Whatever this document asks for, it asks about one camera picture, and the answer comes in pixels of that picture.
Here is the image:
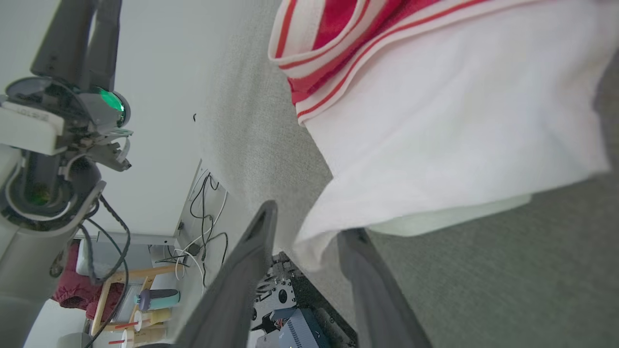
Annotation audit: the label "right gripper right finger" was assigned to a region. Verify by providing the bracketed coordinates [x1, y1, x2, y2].
[337, 228, 432, 348]

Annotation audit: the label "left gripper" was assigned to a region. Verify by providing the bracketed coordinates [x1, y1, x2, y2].
[0, 0, 132, 173]

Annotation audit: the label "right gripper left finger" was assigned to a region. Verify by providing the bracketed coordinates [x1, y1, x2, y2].
[175, 200, 279, 348]

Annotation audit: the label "red basketball jersey white sleeves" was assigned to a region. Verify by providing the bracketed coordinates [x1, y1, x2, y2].
[267, 0, 619, 272]

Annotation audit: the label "white perforated metal plate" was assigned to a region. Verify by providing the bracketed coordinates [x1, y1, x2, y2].
[251, 279, 296, 334]

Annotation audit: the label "teal and purple bottle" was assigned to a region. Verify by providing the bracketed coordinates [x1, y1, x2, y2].
[134, 289, 181, 311]

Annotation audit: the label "beige cup with red straw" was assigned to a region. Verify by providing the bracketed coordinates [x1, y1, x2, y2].
[133, 308, 173, 328]

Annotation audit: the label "blue-grey mini computer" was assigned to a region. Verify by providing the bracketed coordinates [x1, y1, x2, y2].
[280, 308, 331, 348]

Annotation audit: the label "light grey desk panel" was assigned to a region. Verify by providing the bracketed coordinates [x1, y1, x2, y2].
[175, 159, 229, 295]

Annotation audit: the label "grey fabric sofa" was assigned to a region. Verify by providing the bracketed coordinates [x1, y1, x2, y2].
[193, 0, 619, 348]

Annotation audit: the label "dark red cloth bundle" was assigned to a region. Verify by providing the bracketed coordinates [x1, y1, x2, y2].
[51, 241, 125, 322]

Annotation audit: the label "thin black cable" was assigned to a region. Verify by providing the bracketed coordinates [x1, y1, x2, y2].
[189, 172, 229, 290]

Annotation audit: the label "thin white cable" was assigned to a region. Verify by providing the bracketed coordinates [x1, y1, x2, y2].
[174, 191, 228, 281]

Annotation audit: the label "white desk frame bar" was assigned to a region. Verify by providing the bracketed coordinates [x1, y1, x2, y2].
[94, 231, 177, 247]

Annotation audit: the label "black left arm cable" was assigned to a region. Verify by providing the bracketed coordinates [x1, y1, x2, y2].
[48, 193, 132, 348]

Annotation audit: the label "wooden frame rack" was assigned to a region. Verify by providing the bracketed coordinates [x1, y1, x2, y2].
[91, 265, 176, 335]

